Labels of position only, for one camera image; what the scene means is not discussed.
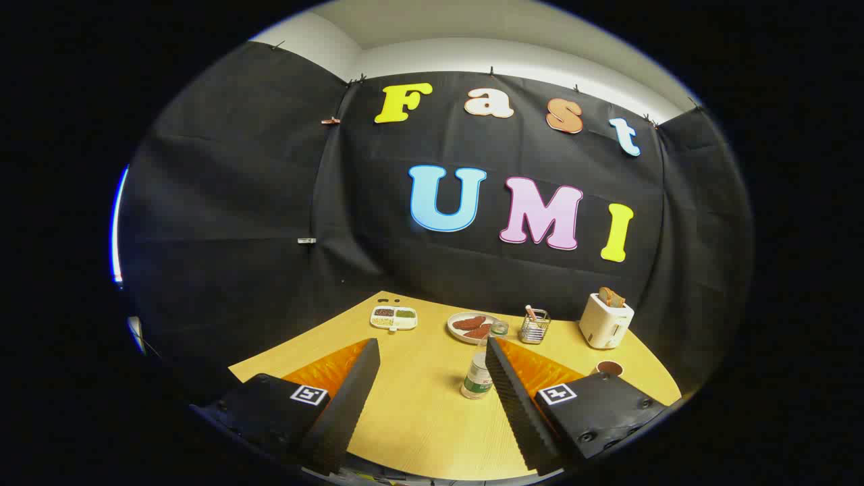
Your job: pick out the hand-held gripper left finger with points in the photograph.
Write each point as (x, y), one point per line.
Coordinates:
(344, 405)

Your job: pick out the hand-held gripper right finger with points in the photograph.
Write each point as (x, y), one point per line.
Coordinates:
(516, 405)

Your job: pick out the clear plastic juice bottle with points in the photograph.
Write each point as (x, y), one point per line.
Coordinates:
(476, 378)

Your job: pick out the wooden table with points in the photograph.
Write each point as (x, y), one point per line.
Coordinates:
(418, 412)

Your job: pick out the small glass jar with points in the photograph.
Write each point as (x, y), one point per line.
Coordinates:
(499, 329)

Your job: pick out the brown meat patty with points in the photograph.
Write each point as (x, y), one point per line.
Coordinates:
(478, 331)
(468, 322)

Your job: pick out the white round plate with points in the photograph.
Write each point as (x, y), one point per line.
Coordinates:
(455, 332)

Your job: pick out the white divided seed dish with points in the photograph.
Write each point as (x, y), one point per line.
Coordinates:
(393, 317)

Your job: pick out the white toaster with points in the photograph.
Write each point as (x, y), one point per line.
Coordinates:
(603, 324)

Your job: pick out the black backdrop cloth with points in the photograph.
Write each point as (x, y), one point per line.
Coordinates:
(270, 202)

